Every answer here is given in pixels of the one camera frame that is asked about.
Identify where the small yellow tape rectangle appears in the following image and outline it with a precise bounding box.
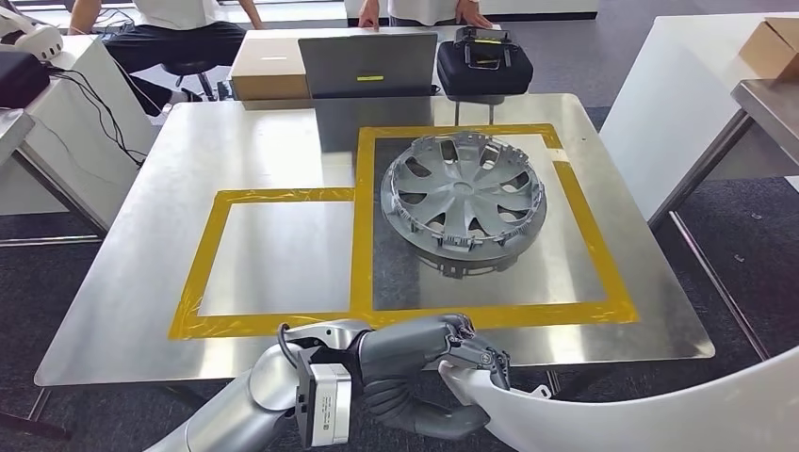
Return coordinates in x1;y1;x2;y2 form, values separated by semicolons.
167;186;358;342

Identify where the black cable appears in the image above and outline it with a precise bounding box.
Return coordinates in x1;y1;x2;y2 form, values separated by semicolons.
48;65;150;170

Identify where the steel table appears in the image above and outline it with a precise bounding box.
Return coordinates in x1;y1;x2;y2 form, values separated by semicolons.
0;108;108;248
647;77;799;363

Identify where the silver wheel hubcap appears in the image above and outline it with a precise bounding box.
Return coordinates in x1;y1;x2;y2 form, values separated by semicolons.
379;129;549;280

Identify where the person's left hand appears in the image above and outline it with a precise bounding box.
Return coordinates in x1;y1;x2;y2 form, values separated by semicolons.
454;0;496;30

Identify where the white VR headset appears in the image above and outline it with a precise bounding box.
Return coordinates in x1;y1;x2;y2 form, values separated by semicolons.
0;6;65;62

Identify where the large yellow tape rectangle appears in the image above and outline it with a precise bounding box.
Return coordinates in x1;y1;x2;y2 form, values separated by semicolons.
351;123;640;330

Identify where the beige cardboard box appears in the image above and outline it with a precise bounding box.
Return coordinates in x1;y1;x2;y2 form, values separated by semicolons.
229;36;314;112

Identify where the white curved body panel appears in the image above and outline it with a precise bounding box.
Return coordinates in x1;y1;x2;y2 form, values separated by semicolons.
438;346;799;452

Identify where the person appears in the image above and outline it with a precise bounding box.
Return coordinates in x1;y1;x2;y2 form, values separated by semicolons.
67;0;267;118
357;0;496;30

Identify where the grey laptop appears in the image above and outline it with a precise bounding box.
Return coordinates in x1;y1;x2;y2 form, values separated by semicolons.
297;32;441;101

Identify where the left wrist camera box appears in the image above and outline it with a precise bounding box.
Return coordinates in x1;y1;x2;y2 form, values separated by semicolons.
294;347;367;449

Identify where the steel workbench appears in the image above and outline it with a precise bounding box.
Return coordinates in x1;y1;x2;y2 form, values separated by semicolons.
27;93;717;423

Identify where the brown cardboard box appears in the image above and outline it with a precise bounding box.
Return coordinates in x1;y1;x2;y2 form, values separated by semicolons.
738;16;799;81

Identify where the black stool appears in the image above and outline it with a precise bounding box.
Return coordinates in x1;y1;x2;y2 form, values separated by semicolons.
160;58;220;103

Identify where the person's right hand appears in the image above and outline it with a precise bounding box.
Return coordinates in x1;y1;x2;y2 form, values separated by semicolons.
357;0;383;30

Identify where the black handheld controller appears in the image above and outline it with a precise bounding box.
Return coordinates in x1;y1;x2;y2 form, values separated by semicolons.
453;25;514;71

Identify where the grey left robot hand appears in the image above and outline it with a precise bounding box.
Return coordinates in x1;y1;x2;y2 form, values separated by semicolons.
358;313;513;441

